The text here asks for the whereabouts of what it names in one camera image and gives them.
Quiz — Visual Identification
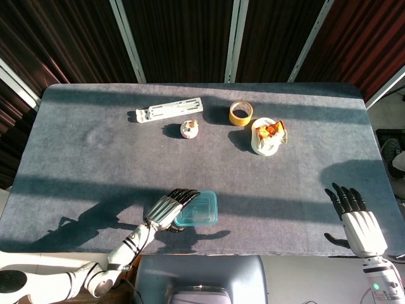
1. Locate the white plastic slotted bracket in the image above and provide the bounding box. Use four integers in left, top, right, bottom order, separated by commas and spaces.
135, 97, 204, 124

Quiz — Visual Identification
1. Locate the grey robot torso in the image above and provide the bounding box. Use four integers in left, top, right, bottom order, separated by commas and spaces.
134, 255, 270, 304

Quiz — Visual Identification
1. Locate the white metal frame post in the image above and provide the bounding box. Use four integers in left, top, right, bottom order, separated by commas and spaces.
223, 0, 249, 84
109, 0, 147, 84
365, 68, 405, 110
0, 56, 42, 110
287, 0, 335, 83

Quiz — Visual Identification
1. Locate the black shoe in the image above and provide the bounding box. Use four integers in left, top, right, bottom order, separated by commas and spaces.
381, 138, 405, 180

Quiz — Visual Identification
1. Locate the right black-grey robot hand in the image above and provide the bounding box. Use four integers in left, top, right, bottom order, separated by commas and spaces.
323, 182, 389, 258

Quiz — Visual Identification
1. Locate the browned toast piece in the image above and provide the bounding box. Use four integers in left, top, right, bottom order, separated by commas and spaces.
255, 119, 289, 145

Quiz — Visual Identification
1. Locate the black plastic tray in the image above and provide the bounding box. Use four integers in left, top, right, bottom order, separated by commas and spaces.
375, 129, 405, 149

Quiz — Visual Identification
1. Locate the clear plastic container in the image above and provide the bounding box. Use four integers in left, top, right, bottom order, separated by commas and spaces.
173, 189, 219, 227

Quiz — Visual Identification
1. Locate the yellow tape roll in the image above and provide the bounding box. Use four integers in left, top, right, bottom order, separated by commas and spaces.
228, 100, 254, 127

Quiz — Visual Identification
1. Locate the left black-grey robot hand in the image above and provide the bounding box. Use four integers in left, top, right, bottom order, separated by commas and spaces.
142, 188, 201, 234

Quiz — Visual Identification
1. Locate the blue-grey table cloth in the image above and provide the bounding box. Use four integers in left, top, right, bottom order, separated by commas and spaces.
0, 82, 405, 257

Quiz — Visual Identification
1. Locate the light grey chest housing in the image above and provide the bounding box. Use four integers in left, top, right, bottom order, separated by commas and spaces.
170, 286, 234, 304

